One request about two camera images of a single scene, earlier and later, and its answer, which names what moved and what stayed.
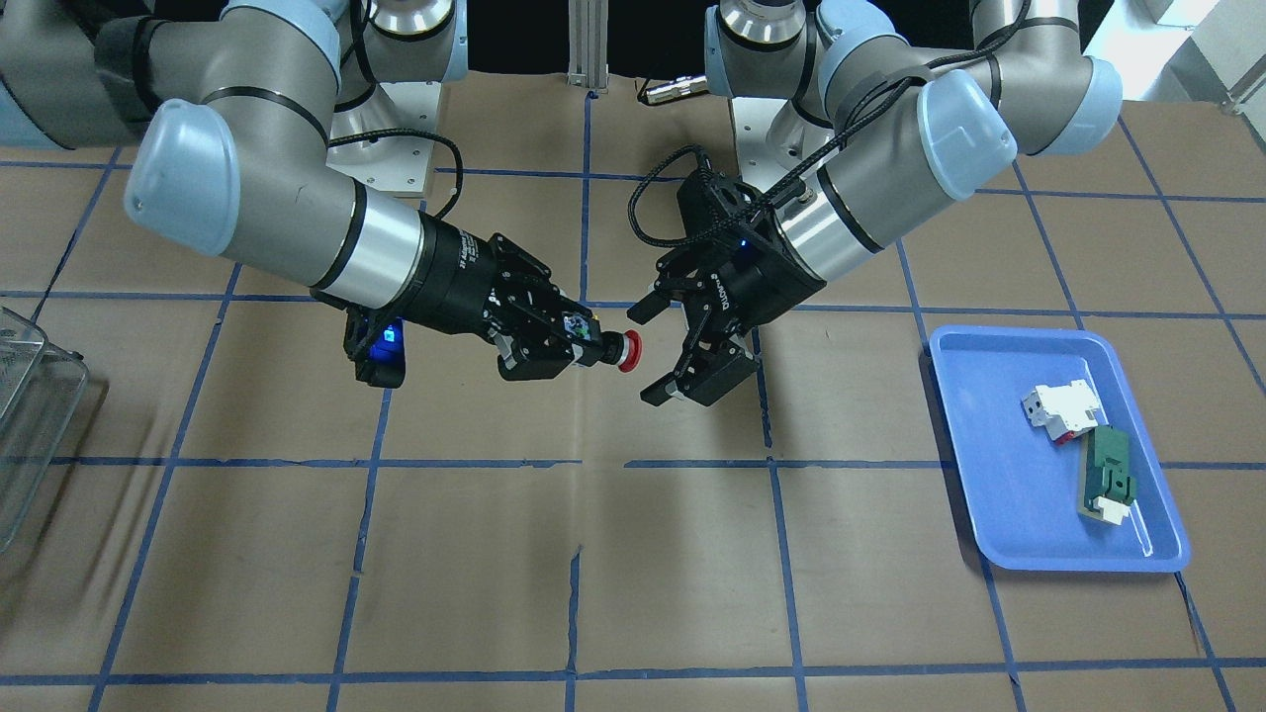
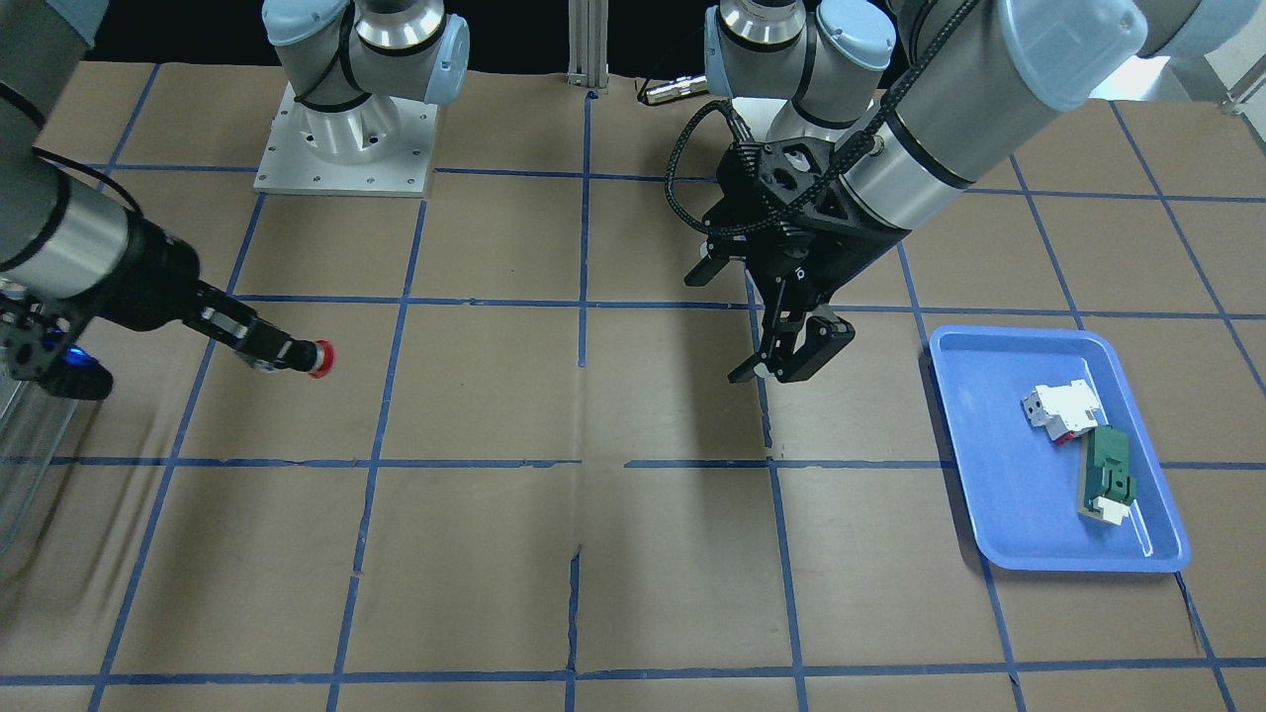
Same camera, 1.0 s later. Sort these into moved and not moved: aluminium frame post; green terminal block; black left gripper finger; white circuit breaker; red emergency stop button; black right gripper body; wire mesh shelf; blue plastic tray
Moved: red emergency stop button; black right gripper body; black left gripper finger
Not moved: wire mesh shelf; green terminal block; white circuit breaker; aluminium frame post; blue plastic tray
